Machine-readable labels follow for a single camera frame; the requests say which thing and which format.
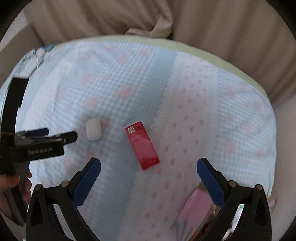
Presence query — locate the cardboard organizer box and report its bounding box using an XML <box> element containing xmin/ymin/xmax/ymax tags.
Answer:
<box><xmin>174</xmin><ymin>182</ymin><xmax>276</xmax><ymax>240</ymax></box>

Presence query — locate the beige sofa cushion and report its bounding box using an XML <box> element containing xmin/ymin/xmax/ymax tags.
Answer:
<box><xmin>0</xmin><ymin>0</ymin><xmax>296</xmax><ymax>103</ymax></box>

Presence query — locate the person left hand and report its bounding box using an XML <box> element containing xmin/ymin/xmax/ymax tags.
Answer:
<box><xmin>0</xmin><ymin>170</ymin><xmax>33</xmax><ymax>212</ymax></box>

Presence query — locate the light green mattress pad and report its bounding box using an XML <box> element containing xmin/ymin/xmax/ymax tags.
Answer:
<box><xmin>55</xmin><ymin>34</ymin><xmax>271</xmax><ymax>100</ymax></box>

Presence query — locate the white earbuds case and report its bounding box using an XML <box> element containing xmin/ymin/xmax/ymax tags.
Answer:
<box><xmin>86</xmin><ymin>118</ymin><xmax>102</xmax><ymax>141</ymax></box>

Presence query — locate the red carton box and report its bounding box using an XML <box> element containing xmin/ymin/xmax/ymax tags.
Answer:
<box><xmin>125</xmin><ymin>121</ymin><xmax>160</xmax><ymax>171</ymax></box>

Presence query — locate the checked blue pink blanket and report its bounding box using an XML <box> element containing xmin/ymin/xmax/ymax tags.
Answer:
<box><xmin>1</xmin><ymin>40</ymin><xmax>276</xmax><ymax>240</ymax></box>

